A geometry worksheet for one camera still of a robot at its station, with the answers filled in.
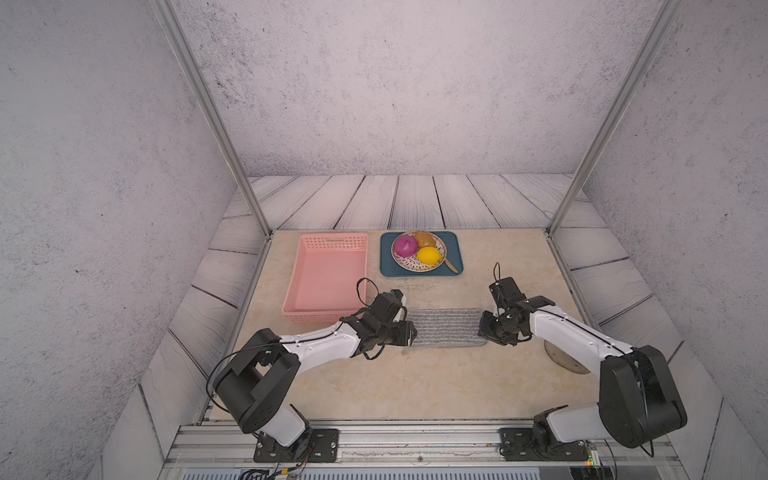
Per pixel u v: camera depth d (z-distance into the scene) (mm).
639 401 415
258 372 498
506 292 709
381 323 684
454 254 1133
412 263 1100
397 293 809
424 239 1116
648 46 755
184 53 758
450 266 1090
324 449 728
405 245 1078
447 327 936
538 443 663
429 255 1078
